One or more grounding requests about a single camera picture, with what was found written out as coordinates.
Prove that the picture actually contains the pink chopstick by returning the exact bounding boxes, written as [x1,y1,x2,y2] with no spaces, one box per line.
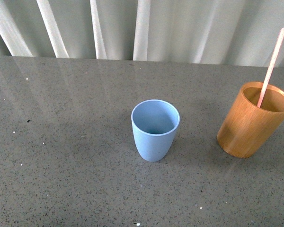
[257,27,284,108]

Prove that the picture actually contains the blue plastic cup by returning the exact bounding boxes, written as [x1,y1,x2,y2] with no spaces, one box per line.
[131,99,180,162]

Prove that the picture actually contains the bamboo chopstick holder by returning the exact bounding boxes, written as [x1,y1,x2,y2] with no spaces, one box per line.
[217,82,284,158]

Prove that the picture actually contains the white pleated curtain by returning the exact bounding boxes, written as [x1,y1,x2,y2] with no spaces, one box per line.
[0,0,284,67]

